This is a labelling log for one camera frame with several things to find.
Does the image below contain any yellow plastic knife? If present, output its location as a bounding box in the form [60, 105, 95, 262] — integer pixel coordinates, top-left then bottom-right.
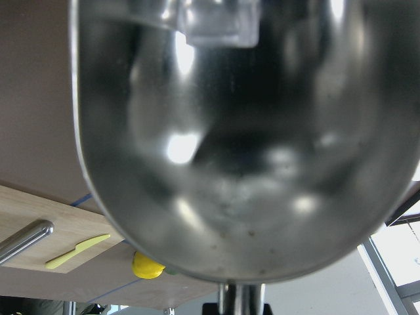
[45, 234, 111, 270]

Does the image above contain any metal cylinder muddler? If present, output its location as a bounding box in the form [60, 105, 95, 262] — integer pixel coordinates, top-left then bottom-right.
[1, 220, 54, 264]

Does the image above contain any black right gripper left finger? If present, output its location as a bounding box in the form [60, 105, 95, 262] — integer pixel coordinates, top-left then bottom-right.
[201, 303, 220, 315]

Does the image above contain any wooden cutting board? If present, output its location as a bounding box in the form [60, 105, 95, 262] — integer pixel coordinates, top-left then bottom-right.
[0, 184, 127, 274]

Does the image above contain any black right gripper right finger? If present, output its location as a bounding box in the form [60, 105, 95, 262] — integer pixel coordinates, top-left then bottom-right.
[262, 303, 272, 315]

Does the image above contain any yellow lemon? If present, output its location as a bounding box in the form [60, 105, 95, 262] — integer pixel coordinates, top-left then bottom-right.
[131, 251, 165, 280]

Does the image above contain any metal ice scoop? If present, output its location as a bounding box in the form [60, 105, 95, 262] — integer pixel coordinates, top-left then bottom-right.
[69, 1, 419, 314]

